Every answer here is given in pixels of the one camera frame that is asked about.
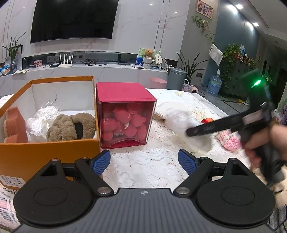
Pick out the white lace tablecloth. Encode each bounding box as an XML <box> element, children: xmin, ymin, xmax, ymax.
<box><xmin>99</xmin><ymin>88</ymin><xmax>287</xmax><ymax>202</ymax></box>

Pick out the grey trash can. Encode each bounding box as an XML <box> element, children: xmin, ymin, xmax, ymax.
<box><xmin>166</xmin><ymin>67</ymin><xmax>187</xmax><ymax>90</ymax></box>

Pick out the clear plastic bag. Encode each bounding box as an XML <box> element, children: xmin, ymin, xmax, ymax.
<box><xmin>26</xmin><ymin>105</ymin><xmax>61</xmax><ymax>142</ymax></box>

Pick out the marble television console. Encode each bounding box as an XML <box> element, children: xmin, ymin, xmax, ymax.
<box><xmin>0</xmin><ymin>64</ymin><xmax>168</xmax><ymax>99</ymax></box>

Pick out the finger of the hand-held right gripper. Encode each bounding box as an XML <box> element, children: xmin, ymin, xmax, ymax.
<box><xmin>186</xmin><ymin>111</ymin><xmax>251</xmax><ymax>137</ymax></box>

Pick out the green and blue picture panel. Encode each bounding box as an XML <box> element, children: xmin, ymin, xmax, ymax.
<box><xmin>137</xmin><ymin>48</ymin><xmax>162</xmax><ymax>69</ymax></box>

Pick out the pink stool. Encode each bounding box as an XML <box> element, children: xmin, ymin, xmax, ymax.
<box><xmin>149</xmin><ymin>77</ymin><xmax>167</xmax><ymax>89</ymax></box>

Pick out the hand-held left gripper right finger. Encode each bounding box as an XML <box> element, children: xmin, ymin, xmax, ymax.
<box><xmin>173</xmin><ymin>149</ymin><xmax>251</xmax><ymax>196</ymax></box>

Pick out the hanging vine plant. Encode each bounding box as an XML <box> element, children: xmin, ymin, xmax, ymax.
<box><xmin>192</xmin><ymin>15</ymin><xmax>216</xmax><ymax>44</ymax></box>

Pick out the orange cardboard box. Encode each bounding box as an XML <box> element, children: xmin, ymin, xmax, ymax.
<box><xmin>0</xmin><ymin>76</ymin><xmax>100</xmax><ymax>190</ymax></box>

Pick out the pink crochet piece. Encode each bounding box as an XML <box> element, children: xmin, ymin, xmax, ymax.
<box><xmin>216</xmin><ymin>130</ymin><xmax>243</xmax><ymax>151</ymax></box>

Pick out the white hanging bag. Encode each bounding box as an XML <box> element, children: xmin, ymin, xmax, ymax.
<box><xmin>208</xmin><ymin>44</ymin><xmax>223</xmax><ymax>66</ymax></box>

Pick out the long-leaf potted plant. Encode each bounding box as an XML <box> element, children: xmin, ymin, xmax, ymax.
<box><xmin>176</xmin><ymin>51</ymin><xmax>209</xmax><ymax>84</ymax></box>

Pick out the green plant in glass vase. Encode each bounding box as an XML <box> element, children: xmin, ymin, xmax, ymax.
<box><xmin>2</xmin><ymin>31</ymin><xmax>27</xmax><ymax>72</ymax></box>

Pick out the blue water jug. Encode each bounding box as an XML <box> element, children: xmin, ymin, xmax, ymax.
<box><xmin>206</xmin><ymin>69</ymin><xmax>222</xmax><ymax>96</ymax></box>

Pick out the red storage box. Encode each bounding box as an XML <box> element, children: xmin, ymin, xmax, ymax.
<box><xmin>96</xmin><ymin>82</ymin><xmax>157</xmax><ymax>150</ymax></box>

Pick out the brown flower-shaped sponge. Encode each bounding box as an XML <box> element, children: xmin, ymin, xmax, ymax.
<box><xmin>3</xmin><ymin>106</ymin><xmax>28</xmax><ymax>144</ymax></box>

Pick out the grey drawer cabinet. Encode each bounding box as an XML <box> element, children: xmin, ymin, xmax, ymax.
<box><xmin>221</xmin><ymin>59</ymin><xmax>257</xmax><ymax>98</ymax></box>

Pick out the black wall television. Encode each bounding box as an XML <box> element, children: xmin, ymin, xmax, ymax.
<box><xmin>30</xmin><ymin>0</ymin><xmax>119</xmax><ymax>44</ymax></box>

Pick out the leafy plant on cabinet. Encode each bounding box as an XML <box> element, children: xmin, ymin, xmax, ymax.
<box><xmin>221</xmin><ymin>44</ymin><xmax>241</xmax><ymax>88</ymax></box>

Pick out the wooden framed picture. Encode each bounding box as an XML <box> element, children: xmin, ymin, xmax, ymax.
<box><xmin>196</xmin><ymin>0</ymin><xmax>214</xmax><ymax>19</ymax></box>

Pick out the person's right hand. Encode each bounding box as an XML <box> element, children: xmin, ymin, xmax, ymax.
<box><xmin>244</xmin><ymin>124</ymin><xmax>287</xmax><ymax>166</ymax></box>

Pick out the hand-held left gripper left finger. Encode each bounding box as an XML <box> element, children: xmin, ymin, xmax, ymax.
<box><xmin>41</xmin><ymin>150</ymin><xmax>114</xmax><ymax>197</ymax></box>

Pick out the white router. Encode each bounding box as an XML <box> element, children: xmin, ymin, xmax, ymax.
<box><xmin>58</xmin><ymin>53</ymin><xmax>74</xmax><ymax>68</ymax></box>

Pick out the brown fuzzy plush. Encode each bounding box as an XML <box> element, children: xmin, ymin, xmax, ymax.
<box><xmin>47</xmin><ymin>112</ymin><xmax>97</xmax><ymax>142</ymax></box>

